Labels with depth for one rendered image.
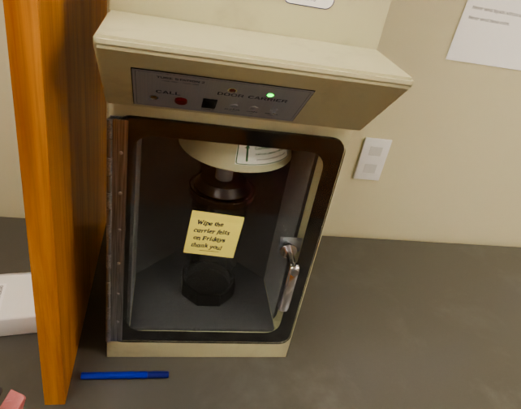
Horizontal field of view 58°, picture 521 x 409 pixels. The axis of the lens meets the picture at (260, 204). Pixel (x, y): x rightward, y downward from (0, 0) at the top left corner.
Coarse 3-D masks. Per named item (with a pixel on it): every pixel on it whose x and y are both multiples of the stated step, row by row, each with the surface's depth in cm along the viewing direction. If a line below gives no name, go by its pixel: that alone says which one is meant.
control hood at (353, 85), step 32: (96, 32) 44; (128, 32) 45; (160, 32) 47; (192, 32) 49; (224, 32) 52; (256, 32) 55; (128, 64) 46; (160, 64) 46; (192, 64) 46; (224, 64) 46; (256, 64) 46; (288, 64) 46; (320, 64) 47; (352, 64) 50; (384, 64) 52; (128, 96) 53; (320, 96) 52; (352, 96) 52; (384, 96) 52; (352, 128) 61
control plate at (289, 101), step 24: (144, 72) 47; (168, 72) 47; (144, 96) 53; (168, 96) 52; (192, 96) 52; (216, 96) 52; (240, 96) 52; (264, 96) 52; (288, 96) 52; (288, 120) 58
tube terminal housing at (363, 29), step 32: (128, 0) 52; (160, 0) 52; (192, 0) 53; (224, 0) 53; (256, 0) 54; (352, 0) 55; (384, 0) 56; (288, 32) 56; (320, 32) 57; (352, 32) 57; (256, 128) 62; (288, 128) 63; (320, 128) 63; (128, 352) 81; (160, 352) 83; (192, 352) 84; (224, 352) 85; (256, 352) 86
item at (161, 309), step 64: (128, 128) 58; (192, 128) 60; (128, 192) 63; (192, 192) 65; (256, 192) 66; (320, 192) 67; (128, 256) 69; (192, 256) 71; (256, 256) 72; (128, 320) 76; (192, 320) 78; (256, 320) 80
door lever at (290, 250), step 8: (288, 248) 72; (288, 256) 70; (288, 264) 69; (296, 264) 69; (288, 272) 69; (296, 272) 68; (288, 280) 69; (288, 288) 70; (280, 296) 72; (288, 296) 71; (280, 304) 72; (288, 304) 72
